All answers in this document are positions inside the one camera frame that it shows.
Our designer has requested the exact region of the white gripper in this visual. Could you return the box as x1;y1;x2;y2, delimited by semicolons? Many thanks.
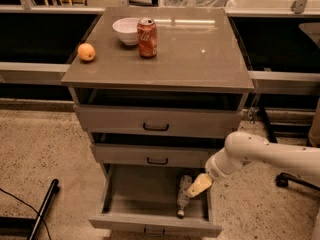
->
187;149;246;198

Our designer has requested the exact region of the clear plastic water bottle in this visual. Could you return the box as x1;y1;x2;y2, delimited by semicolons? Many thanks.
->
177;175;192;218

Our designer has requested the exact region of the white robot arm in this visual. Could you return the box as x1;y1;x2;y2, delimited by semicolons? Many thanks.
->
188;131;320;198

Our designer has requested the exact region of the grey bottom drawer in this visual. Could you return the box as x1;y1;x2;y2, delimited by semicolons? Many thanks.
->
89;165;222;238

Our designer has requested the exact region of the grey drawer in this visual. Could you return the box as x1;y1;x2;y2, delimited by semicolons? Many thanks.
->
74;89;243;138
89;165;222;238
91;133;224;168

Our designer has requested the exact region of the grey drawer cabinet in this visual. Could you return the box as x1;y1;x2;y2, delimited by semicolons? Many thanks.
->
61;6;255;172

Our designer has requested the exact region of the grey middle drawer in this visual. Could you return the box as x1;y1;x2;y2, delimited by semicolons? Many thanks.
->
91;133;224;168

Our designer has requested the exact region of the grey top drawer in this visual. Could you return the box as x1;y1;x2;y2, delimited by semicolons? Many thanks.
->
74;89;243;138

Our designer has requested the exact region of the black office chair base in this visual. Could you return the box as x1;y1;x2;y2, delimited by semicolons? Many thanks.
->
259;105;320;191

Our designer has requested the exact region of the grey metal railing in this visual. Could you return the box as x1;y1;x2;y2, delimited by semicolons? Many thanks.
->
0;62;320;96

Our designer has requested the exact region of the red soda can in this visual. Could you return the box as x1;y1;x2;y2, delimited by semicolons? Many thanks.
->
137;18;157;58

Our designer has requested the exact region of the white ceramic bowl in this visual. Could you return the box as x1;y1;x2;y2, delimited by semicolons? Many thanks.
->
112;17;139;45

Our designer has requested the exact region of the orange fruit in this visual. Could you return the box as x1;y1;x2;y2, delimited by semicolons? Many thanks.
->
77;43;95;61

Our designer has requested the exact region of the black stand leg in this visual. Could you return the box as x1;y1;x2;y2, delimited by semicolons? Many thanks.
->
0;179;60;240

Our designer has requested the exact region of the black floor cable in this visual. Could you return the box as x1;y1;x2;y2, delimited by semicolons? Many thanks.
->
0;187;53;240

